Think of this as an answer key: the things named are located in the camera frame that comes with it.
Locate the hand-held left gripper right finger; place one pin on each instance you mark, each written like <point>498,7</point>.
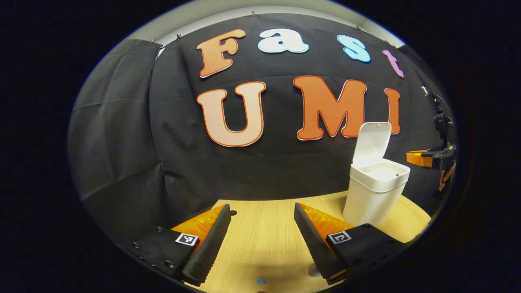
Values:
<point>313,244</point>

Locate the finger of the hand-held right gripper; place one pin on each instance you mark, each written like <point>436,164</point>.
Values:
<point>419,158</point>

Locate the black backdrop cloth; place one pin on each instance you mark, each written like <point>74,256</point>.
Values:
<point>264,175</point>

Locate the wooden desktop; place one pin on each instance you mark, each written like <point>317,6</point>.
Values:
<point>264,236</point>

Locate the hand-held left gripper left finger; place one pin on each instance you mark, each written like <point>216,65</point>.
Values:
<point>211,248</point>

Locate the white desktop garbage bin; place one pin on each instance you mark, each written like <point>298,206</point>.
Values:
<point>374,191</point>

